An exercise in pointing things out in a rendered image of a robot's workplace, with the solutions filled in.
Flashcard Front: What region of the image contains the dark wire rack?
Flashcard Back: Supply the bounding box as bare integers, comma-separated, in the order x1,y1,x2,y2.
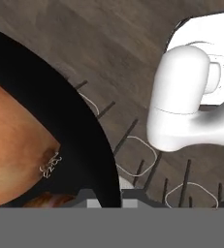
74,79,224,209

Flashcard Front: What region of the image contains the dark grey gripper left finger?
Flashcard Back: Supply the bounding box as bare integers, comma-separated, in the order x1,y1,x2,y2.
68,188,102,209

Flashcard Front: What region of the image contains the brown onion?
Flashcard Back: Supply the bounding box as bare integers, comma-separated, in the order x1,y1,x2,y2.
0,77,63,208

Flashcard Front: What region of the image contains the black bowl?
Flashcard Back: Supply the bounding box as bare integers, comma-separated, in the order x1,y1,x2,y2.
0,25,123,209

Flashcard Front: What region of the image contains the brown chicken drumstick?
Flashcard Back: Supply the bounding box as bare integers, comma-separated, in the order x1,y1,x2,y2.
21,191,78,209

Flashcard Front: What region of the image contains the white rounded object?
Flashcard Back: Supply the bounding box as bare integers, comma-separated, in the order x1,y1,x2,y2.
145,10,224,153

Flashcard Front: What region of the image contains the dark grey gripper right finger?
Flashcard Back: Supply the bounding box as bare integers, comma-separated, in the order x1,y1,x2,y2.
120,189,166,209

